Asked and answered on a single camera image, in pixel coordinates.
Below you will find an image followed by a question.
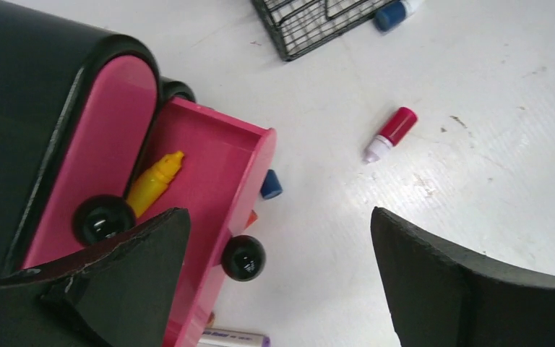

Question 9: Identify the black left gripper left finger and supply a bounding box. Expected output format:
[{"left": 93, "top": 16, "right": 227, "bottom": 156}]
[{"left": 0, "top": 208, "right": 191, "bottom": 346}]

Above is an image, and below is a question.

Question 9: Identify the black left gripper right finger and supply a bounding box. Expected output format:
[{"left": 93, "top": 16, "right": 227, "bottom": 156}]
[{"left": 371, "top": 207, "right": 555, "bottom": 346}]

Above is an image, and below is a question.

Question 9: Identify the black pink drawer unit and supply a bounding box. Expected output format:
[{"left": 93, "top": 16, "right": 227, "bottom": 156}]
[{"left": 0, "top": 1, "right": 277, "bottom": 346}]

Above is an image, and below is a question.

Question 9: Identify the red marker cap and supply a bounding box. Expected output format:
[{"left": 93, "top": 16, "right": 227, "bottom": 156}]
[{"left": 363, "top": 107, "right": 418, "bottom": 163}]

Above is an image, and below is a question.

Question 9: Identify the small blue white cap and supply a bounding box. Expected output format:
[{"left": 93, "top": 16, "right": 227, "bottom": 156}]
[{"left": 374, "top": 0, "right": 425, "bottom": 33}]

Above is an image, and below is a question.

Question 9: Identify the purple capped pen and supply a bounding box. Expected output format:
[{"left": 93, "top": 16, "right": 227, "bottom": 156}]
[{"left": 197, "top": 328, "right": 271, "bottom": 347}]

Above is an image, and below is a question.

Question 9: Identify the black wire mesh organizer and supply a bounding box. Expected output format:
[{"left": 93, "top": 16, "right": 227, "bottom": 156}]
[{"left": 251, "top": 0, "right": 391, "bottom": 62}]

